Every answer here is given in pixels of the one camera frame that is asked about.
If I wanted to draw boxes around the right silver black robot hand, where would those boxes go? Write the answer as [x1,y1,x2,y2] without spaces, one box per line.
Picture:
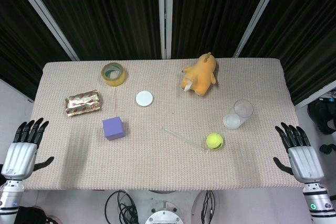
[272,122,324,183]

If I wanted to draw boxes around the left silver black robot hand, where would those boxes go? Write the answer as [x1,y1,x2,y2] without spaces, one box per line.
[1,118,55,182]

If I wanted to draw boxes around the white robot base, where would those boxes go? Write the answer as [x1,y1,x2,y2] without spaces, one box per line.
[144,189,200,224]

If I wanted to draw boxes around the yellow tennis ball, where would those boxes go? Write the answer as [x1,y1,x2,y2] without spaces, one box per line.
[206,132,225,151]

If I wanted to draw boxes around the black bag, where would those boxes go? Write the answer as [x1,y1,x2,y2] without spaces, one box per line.
[307,97,336,135]

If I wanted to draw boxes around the black cloth bundle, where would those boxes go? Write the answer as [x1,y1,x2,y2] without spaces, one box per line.
[10,206,57,224]

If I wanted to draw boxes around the transparent plastic cup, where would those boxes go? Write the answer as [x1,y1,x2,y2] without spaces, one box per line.
[223,99,254,130]

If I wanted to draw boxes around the gold foil snack packet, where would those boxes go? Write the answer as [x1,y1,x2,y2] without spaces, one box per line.
[65,90,103,117]

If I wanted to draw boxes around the purple foam cube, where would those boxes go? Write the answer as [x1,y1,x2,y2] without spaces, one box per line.
[102,116,126,141]

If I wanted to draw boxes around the clear plastic straw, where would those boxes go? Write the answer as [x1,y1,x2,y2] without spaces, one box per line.
[162,127,209,154]

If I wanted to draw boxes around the yellow packing tape roll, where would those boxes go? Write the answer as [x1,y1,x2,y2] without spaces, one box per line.
[101,62,127,87]

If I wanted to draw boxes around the orange plush toy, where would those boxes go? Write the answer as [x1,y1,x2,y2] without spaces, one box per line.
[179,52,218,97]

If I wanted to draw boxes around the white round lid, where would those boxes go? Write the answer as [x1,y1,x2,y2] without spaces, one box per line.
[135,91,154,108]

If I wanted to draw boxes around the beige checkered tablecloth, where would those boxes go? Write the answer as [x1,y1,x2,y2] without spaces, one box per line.
[24,58,308,191]

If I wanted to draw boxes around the black curtain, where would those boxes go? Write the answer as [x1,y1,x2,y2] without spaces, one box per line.
[0,0,336,106]

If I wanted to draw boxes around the black cable bundle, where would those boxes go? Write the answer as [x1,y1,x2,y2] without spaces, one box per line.
[104,189,144,224]
[200,189,219,224]

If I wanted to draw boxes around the white partition frame post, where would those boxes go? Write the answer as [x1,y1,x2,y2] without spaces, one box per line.
[233,0,282,59]
[157,0,174,60]
[7,0,80,61]

